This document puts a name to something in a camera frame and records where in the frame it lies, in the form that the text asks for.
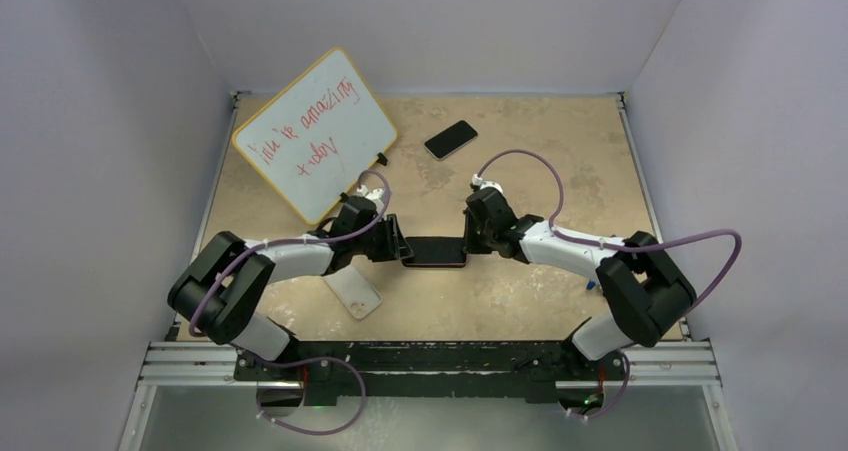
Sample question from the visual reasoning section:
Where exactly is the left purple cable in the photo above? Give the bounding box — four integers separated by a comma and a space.
188, 170, 393, 437

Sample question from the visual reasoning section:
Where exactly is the purple phone black screen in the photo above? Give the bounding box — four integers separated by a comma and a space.
403, 262, 467, 269

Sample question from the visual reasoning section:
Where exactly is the purple cable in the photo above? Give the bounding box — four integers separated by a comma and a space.
474, 149, 743, 421
188, 170, 393, 437

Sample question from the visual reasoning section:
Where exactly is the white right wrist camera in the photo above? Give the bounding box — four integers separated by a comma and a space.
470, 174, 503, 198

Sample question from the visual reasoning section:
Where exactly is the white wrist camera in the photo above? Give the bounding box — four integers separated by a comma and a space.
470, 174, 503, 198
355, 185, 391, 210

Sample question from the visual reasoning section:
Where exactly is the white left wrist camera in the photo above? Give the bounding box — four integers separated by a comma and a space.
355, 185, 391, 210

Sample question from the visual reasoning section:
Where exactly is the black phone case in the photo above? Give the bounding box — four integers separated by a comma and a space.
401, 236, 467, 264

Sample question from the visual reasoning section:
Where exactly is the white board yellow frame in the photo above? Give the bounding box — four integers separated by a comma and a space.
231, 47, 398, 224

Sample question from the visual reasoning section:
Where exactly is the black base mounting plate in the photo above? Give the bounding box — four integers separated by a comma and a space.
234, 340, 626, 407

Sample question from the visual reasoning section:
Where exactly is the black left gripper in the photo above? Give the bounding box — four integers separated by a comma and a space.
352, 216, 413, 264

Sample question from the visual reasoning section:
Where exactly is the aluminium frame rail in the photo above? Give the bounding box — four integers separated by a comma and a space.
139, 341, 721, 388

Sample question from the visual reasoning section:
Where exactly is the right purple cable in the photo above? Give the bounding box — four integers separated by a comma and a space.
474, 149, 743, 421

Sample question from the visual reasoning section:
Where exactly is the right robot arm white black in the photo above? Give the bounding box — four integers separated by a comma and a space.
464, 185, 696, 378

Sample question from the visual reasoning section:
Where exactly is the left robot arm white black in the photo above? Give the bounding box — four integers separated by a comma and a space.
167, 197, 413, 380

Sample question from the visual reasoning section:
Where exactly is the black phone far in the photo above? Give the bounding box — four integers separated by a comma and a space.
424, 120, 479, 161

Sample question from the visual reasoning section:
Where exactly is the white phone case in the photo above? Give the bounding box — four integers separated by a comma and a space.
323, 266, 382, 320

